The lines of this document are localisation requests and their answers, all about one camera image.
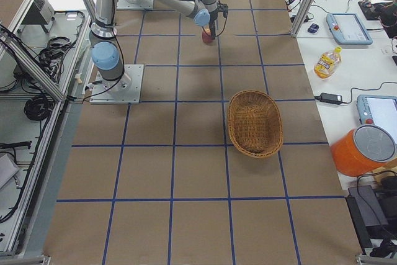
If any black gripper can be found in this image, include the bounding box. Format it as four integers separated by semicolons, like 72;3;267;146
209;1;229;40

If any red apple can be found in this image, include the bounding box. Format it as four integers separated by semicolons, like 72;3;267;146
202;28;214;44

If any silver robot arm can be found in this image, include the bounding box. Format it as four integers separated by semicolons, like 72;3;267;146
90;0;228;91

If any woven wicker basket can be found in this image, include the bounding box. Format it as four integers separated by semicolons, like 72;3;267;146
227;90;283;159

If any small dark blue pouch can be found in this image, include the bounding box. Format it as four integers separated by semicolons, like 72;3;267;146
307;23;319;34

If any orange juice bottle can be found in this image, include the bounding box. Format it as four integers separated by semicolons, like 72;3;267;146
313;46;342;79

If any blue teach pendant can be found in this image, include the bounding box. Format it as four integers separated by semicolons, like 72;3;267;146
357;94;396;132
326;13;373;45

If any black power adapter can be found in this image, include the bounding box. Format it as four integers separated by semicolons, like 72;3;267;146
318;92;343;105

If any orange round container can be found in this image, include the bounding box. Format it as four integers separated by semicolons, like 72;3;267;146
331;125;396;177

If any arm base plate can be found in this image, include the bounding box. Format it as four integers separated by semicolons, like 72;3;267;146
89;65;144;104
117;0;154;11

